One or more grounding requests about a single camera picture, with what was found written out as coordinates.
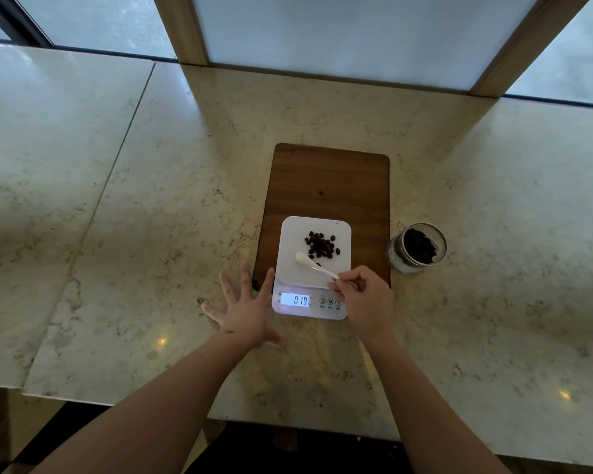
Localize person's right hand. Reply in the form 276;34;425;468
327;265;396;342

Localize person's left hand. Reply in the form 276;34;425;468
201;263;286;351

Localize white plastic spoon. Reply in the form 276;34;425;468
296;252;341;281

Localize person's right forearm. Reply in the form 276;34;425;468
360;333;513;474

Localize person's left forearm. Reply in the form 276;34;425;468
30;334;259;474

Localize white digital kitchen scale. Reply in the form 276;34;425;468
271;216;353;321

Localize pile of dark coffee beans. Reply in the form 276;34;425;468
304;231;342;268

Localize glass jar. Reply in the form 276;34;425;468
386;222;448;276

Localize coffee beans in jar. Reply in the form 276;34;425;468
404;228;439;265

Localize dark wooden board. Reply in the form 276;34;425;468
252;143;391;293

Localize light wooden window post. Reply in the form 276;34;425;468
469;0;593;98
151;0;210;67

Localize dark metal window frame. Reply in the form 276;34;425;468
0;0;56;49

